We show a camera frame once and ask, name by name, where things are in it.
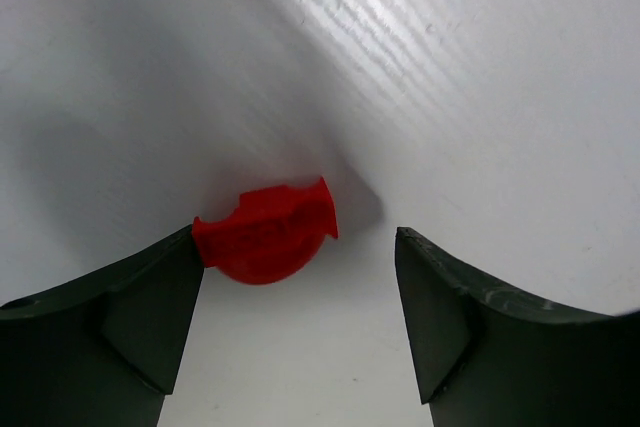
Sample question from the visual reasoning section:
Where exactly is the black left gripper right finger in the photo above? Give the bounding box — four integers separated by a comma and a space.
394, 227, 639, 426

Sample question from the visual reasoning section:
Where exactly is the round red lego piece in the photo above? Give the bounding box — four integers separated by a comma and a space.
192, 178, 339, 285

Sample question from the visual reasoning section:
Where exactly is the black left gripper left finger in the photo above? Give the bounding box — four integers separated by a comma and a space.
1, 227, 204, 426

